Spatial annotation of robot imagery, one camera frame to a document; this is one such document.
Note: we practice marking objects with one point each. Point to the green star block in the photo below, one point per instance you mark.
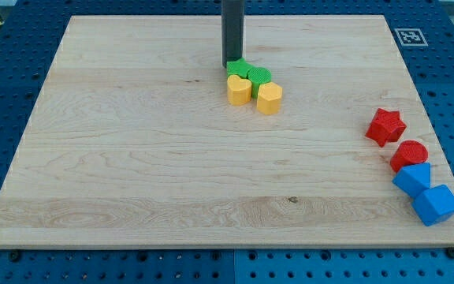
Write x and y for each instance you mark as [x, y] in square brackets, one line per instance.
[239, 67]

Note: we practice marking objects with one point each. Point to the red star block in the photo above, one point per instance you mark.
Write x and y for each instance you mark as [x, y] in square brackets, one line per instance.
[385, 127]

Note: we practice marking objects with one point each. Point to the yellow heart block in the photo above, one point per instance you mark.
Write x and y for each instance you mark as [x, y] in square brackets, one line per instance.
[238, 90]

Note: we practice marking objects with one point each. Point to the yellow hexagon block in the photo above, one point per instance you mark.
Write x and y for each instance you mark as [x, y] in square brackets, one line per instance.
[269, 98]

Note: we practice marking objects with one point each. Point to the green cylinder block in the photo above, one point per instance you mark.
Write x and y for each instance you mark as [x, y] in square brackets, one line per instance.
[258, 76]

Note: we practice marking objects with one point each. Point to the light wooden board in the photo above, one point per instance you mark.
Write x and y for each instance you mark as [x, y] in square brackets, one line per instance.
[132, 143]

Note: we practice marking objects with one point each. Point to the dark grey cylindrical pointer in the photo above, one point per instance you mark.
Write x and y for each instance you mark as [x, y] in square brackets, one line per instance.
[232, 30]

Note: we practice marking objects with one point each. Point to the red cylinder block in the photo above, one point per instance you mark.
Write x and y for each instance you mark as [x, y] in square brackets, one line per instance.
[409, 152]

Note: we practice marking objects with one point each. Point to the blue triangle block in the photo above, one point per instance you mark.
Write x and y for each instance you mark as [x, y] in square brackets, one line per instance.
[413, 179]

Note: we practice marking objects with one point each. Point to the white fiducial marker tag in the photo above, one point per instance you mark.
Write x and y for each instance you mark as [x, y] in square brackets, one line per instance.
[411, 37]

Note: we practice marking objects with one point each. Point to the blue cube block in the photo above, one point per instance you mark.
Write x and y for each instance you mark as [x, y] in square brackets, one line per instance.
[434, 205]

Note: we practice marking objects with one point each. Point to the black bolt left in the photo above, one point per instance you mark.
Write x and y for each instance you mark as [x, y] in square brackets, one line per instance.
[14, 256]

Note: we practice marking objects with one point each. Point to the black bolt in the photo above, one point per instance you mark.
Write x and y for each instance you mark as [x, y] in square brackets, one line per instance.
[14, 256]
[449, 252]

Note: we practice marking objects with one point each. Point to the black bolt right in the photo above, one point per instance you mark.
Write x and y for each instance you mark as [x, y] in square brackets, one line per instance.
[449, 252]

